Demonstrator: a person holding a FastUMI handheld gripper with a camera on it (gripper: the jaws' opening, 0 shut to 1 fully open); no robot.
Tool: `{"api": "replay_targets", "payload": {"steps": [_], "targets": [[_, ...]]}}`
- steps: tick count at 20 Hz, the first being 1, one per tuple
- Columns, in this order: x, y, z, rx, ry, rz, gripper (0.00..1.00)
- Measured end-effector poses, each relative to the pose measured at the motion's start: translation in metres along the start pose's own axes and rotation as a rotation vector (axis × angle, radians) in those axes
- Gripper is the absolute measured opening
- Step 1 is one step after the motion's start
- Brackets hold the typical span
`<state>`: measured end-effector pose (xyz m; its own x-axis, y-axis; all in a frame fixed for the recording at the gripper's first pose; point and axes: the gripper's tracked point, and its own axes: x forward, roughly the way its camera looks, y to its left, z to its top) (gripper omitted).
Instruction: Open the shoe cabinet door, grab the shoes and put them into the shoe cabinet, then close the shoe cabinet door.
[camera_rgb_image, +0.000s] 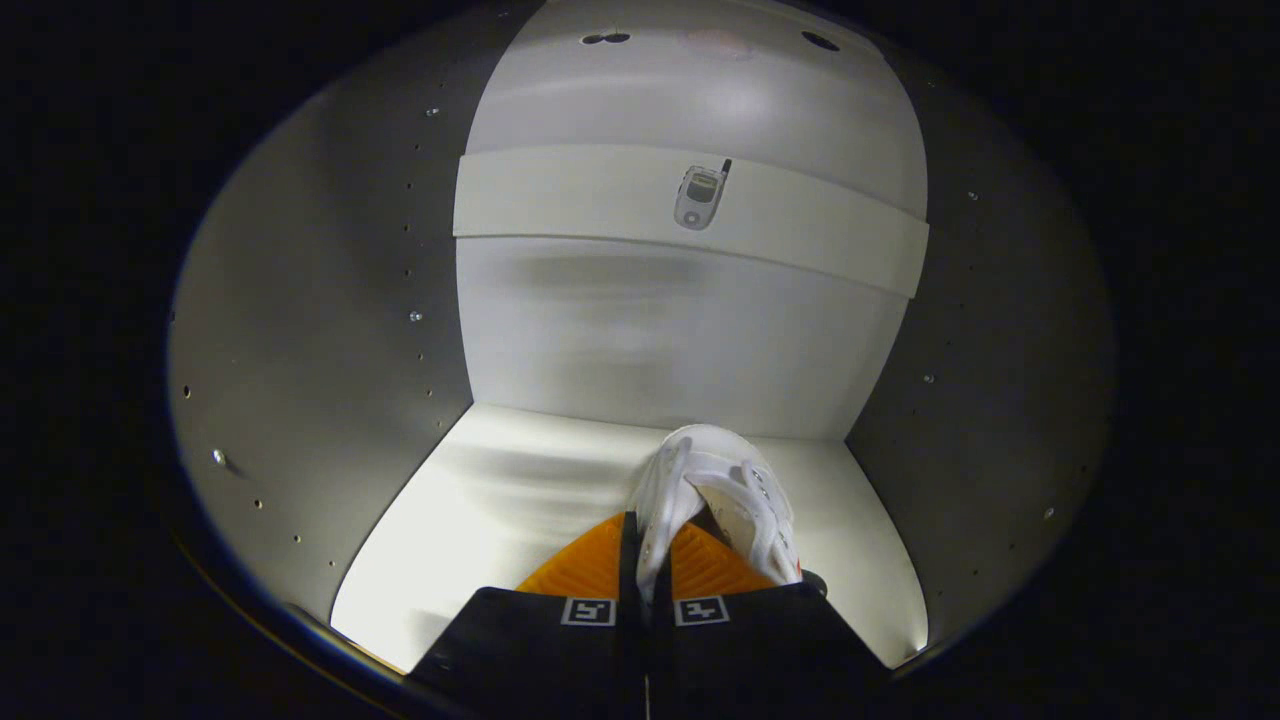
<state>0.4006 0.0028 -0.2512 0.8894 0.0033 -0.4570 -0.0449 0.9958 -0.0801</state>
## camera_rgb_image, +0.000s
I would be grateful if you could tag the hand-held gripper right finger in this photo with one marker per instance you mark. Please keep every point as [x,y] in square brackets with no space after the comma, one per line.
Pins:
[760,650]

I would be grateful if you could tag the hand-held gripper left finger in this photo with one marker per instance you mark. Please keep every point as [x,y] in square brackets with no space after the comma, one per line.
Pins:
[628,570]

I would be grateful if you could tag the white shoe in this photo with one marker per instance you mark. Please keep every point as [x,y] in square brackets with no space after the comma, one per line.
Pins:
[720,480]

